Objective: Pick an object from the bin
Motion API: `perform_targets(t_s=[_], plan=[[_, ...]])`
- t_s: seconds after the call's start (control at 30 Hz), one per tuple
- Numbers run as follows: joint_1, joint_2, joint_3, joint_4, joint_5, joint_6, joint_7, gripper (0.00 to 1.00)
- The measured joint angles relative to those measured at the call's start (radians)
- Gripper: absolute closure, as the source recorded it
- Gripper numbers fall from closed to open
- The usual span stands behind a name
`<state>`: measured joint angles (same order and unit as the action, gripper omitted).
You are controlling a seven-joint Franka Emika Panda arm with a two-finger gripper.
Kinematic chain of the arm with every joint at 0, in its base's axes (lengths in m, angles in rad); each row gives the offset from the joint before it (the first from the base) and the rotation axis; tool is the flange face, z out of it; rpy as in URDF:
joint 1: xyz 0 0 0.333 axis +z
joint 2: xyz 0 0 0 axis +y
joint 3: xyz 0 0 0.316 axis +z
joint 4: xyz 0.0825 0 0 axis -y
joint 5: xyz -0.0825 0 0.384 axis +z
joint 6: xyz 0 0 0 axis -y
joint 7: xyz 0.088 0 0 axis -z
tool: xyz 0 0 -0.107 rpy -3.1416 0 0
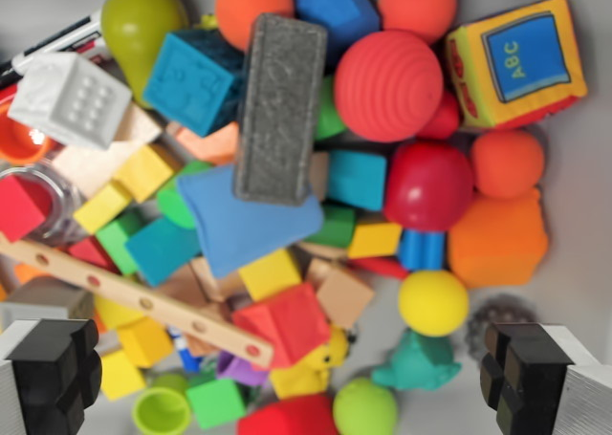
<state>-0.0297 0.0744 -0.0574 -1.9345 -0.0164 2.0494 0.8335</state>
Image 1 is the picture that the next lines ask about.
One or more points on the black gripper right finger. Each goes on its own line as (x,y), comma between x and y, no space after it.
(526,377)

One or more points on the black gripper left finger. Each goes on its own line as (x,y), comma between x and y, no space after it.
(52,373)

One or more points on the gray foam block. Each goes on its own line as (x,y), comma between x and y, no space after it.
(279,110)

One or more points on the yellow wooden block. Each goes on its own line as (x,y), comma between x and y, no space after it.
(112,311)
(143,341)
(373,240)
(119,375)
(270,275)
(100,210)
(146,169)

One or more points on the gray spiky ball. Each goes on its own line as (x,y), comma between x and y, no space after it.
(497,311)

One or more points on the gray wooden block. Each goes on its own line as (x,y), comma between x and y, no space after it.
(43,298)

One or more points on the wooden bar with holes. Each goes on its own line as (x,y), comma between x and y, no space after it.
(119,291)

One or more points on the teal rubber animal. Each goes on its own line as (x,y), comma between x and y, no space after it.
(416,361)

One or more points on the lime green cup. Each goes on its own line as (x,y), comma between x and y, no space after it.
(160,411)

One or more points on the yellow ball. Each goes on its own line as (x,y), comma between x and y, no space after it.
(432,303)

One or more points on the red wooden block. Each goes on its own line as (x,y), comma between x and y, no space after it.
(91,253)

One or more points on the blue and white pen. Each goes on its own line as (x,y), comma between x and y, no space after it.
(186,354)

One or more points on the orange soft cube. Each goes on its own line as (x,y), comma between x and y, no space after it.
(497,241)

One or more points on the green wooden block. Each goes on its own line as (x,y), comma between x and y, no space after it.
(334,224)
(215,404)
(117,241)

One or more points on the teal wooden block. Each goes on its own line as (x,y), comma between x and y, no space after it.
(356,179)
(160,251)

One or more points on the lime green ball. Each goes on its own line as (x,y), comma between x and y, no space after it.
(365,408)

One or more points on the blue plastic spool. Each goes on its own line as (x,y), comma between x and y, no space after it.
(423,251)

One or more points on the red cube block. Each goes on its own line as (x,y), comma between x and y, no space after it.
(21,205)

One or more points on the clear plastic jar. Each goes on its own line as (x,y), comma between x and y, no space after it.
(62,201)

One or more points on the flat red piece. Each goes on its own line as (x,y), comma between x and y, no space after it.
(382,267)

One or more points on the purple plastic piece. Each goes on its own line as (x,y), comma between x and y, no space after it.
(239,370)

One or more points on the tan wooden block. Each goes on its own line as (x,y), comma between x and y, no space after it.
(342,294)

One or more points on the natural wooden block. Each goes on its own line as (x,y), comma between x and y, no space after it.
(91,165)

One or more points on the red plastic apple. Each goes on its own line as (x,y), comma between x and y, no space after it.
(428,186)

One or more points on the orange foam ball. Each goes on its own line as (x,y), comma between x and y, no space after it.
(507,162)
(248,0)

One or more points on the yellow rubber duck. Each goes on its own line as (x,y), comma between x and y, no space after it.
(306,373)

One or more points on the orange plastic cup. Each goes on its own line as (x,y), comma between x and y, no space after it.
(16,141)

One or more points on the blue fabric bean bag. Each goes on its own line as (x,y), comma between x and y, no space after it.
(248,229)

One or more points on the small red plastic toy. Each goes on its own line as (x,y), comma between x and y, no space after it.
(442,119)

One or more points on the white rubber dotted cube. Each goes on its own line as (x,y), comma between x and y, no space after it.
(67,98)

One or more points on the peach orange block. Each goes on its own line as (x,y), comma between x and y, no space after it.
(210,143)

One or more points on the ABC fabric cube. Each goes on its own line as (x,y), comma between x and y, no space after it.
(521,62)

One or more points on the red ribbed rubber ball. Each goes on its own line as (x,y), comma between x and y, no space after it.
(387,86)

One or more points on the teal rubber dotted cube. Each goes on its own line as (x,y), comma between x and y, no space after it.
(191,81)

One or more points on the green plastic toy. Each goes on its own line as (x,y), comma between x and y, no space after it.
(327,115)

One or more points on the black and white marker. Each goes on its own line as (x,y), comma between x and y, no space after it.
(57,43)

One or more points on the olive green pear toy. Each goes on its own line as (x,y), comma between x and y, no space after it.
(136,28)

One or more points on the yellow knobby rubber toy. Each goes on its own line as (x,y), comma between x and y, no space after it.
(209,21)

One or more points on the red-orange foam ball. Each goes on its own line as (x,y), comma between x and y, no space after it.
(418,2)

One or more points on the blue foam block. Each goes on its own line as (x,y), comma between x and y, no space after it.
(339,9)

